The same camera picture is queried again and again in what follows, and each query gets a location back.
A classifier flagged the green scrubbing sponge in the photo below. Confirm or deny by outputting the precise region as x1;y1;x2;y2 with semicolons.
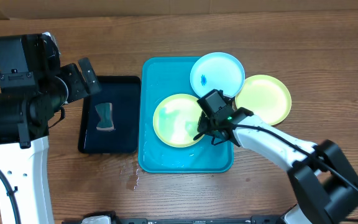
95;103;115;131

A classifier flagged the yellow plate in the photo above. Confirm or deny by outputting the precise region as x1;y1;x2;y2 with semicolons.
153;93;203;147
235;75;292;126

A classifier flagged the light blue plate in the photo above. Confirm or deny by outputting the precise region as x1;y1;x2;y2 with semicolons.
190;52;246;98

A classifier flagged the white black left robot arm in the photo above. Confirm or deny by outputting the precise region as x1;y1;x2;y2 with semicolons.
0;32;101;223

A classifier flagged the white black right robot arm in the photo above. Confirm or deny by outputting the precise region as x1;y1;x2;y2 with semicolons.
196;89;358;223

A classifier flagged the black plastic tray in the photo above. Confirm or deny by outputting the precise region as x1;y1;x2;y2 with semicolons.
78;76;141;154

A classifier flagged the blue plastic tray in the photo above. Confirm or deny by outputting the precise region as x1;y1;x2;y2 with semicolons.
138;57;234;173

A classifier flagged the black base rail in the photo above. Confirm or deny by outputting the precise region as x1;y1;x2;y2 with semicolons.
62;211;338;224

